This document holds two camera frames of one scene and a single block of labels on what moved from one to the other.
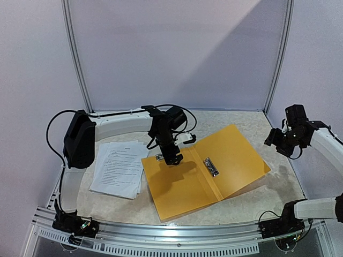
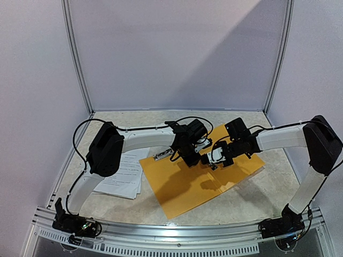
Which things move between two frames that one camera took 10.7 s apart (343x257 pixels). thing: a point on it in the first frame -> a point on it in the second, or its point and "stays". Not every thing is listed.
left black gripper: (167, 155) -> (191, 163)
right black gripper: (276, 138) -> (226, 157)
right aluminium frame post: (282, 53) stays
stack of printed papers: (120, 168) stays
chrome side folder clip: (159, 157) stays
